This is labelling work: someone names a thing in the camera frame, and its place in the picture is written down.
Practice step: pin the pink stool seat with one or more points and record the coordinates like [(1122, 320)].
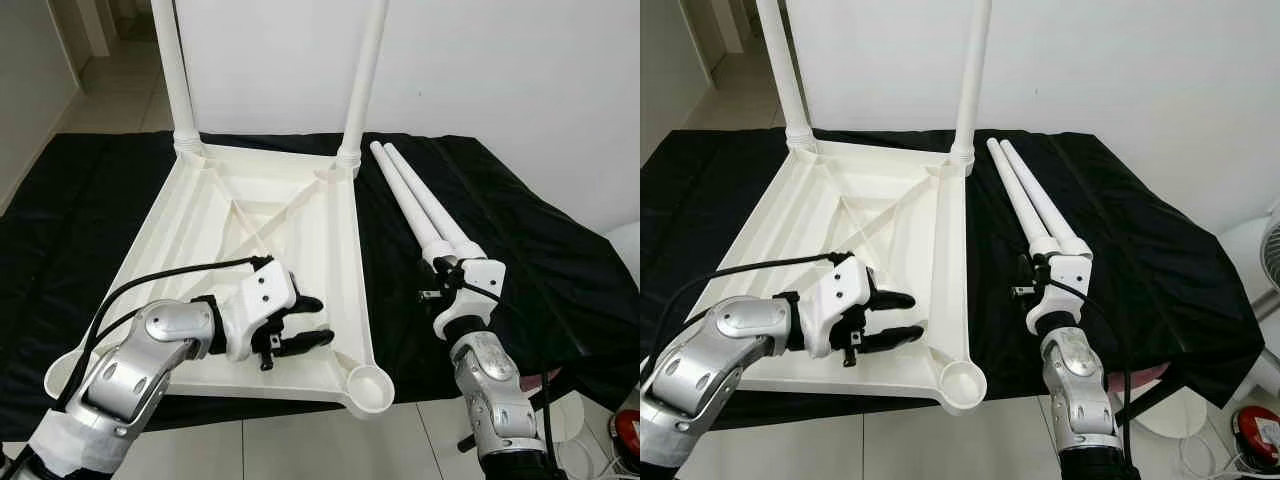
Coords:
[(1155, 372), (557, 374)]

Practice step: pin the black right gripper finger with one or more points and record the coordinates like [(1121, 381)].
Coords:
[(439, 270), (1027, 268)]

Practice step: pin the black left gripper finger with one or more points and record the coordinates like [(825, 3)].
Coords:
[(305, 343), (305, 304), (898, 299), (895, 338)]

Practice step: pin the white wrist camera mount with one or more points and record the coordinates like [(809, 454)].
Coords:
[(1070, 268), (480, 275), (835, 295), (255, 300)]

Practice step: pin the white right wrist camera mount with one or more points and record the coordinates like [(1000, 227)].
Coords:
[(480, 275), (1070, 268)]

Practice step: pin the black table leg bar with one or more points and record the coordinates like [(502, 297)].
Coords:
[(1145, 403), (467, 441)]

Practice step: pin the white round stand base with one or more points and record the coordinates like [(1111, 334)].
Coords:
[(1185, 415), (575, 420)]

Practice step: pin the black table cloth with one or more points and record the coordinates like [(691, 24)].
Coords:
[(1150, 300), (540, 300)]

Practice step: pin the red round floor object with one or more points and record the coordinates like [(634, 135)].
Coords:
[(628, 435), (1262, 432)]

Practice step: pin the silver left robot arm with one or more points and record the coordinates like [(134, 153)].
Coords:
[(720, 370), (130, 370)]

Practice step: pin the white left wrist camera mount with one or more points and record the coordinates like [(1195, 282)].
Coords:
[(255, 300), (835, 295)]

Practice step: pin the white plastic table top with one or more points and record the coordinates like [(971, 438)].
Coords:
[(900, 250), (200, 240)]

